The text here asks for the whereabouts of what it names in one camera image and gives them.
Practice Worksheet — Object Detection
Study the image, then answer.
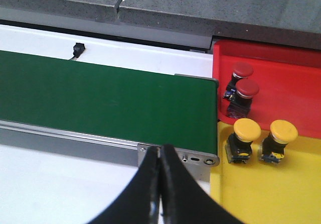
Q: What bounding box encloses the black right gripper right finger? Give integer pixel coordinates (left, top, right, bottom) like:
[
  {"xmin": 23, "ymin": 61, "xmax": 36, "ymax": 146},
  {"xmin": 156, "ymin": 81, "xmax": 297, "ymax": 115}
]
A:
[{"xmin": 160, "ymin": 144, "xmax": 242, "ymax": 223}]

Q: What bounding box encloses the red plastic tray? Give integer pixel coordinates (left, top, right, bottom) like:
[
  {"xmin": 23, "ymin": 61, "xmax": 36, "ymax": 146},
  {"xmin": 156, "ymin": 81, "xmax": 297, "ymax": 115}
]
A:
[{"xmin": 213, "ymin": 40, "xmax": 320, "ymax": 139}]

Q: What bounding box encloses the aluminium conveyor frame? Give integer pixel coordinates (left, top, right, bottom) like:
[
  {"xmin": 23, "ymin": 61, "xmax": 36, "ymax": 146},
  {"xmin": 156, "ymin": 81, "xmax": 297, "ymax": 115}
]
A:
[{"xmin": 1, "ymin": 120, "xmax": 220, "ymax": 167}]

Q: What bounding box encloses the black sensor with cable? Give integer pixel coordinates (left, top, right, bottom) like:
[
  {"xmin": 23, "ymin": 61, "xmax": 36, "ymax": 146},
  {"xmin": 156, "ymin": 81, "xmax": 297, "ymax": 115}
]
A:
[{"xmin": 69, "ymin": 43, "xmax": 86, "ymax": 60}]

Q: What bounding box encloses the grey stone counter slab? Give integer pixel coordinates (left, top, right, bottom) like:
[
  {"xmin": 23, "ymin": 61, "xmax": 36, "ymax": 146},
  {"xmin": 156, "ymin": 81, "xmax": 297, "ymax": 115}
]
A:
[{"xmin": 0, "ymin": 0, "xmax": 135, "ymax": 25}]

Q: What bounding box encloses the red push button switch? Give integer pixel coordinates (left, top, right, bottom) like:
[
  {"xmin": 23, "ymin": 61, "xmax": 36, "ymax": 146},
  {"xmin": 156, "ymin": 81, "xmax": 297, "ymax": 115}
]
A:
[{"xmin": 226, "ymin": 79, "xmax": 259, "ymax": 119}]

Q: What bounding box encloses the red button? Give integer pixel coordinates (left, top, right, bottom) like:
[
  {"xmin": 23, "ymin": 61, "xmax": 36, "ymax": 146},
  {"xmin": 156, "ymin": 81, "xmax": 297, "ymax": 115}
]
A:
[{"xmin": 223, "ymin": 62, "xmax": 253, "ymax": 99}]

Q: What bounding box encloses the yellow plastic tray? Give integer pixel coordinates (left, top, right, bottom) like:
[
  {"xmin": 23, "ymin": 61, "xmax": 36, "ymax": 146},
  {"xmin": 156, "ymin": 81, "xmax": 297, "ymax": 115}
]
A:
[{"xmin": 210, "ymin": 122, "xmax": 320, "ymax": 223}]

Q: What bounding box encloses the yellow push button switch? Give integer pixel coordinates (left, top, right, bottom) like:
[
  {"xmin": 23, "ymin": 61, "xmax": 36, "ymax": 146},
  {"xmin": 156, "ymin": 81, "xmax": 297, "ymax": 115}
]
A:
[{"xmin": 225, "ymin": 118, "xmax": 261, "ymax": 164}]

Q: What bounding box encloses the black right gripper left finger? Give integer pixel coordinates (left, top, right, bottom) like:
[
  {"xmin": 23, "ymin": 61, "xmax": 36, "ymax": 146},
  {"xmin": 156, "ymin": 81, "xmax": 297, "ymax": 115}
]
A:
[{"xmin": 90, "ymin": 147, "xmax": 160, "ymax": 223}]

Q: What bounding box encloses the steel conveyor support bracket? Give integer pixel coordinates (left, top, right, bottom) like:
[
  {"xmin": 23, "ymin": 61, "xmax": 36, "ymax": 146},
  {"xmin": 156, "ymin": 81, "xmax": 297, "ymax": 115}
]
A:
[{"xmin": 137, "ymin": 143, "xmax": 220, "ymax": 182}]

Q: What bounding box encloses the green conveyor belt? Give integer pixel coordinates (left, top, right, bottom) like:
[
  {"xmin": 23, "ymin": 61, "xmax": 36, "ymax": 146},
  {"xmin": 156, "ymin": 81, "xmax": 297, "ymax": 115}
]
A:
[{"xmin": 1, "ymin": 51, "xmax": 218, "ymax": 154}]

